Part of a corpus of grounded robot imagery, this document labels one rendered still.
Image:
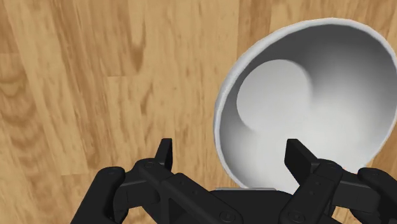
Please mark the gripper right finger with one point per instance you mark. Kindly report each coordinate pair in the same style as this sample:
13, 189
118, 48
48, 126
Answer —
319, 183

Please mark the white bowl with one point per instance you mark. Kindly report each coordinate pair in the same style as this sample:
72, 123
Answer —
310, 102

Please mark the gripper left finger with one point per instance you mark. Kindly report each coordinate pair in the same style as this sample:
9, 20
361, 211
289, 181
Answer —
161, 183

